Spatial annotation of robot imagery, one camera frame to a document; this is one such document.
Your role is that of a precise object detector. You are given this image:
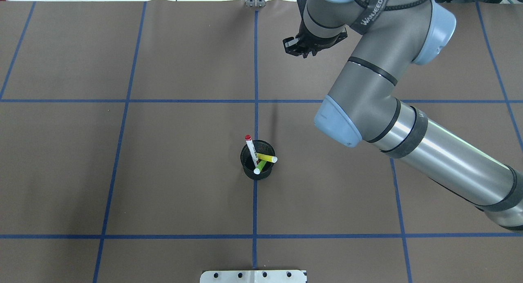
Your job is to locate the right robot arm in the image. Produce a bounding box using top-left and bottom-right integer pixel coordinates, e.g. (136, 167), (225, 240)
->
(302, 0), (522, 232)

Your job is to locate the black mesh pen cup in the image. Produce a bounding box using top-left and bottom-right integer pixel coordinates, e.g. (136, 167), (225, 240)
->
(240, 140), (275, 181)

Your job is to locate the red white marker pen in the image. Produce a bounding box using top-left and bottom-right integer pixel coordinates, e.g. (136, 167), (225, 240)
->
(245, 135), (259, 167)

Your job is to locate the yellow highlighter pen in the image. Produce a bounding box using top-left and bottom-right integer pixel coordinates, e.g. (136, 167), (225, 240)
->
(256, 153), (278, 163)

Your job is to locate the green highlighter pen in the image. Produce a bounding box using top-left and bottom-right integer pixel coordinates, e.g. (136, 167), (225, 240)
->
(253, 160), (267, 175)

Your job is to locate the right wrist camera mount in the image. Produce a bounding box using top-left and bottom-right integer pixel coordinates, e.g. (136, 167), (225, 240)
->
(282, 22), (348, 58)

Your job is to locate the white camera stand column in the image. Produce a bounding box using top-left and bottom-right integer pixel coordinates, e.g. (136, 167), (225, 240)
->
(199, 270), (308, 283)

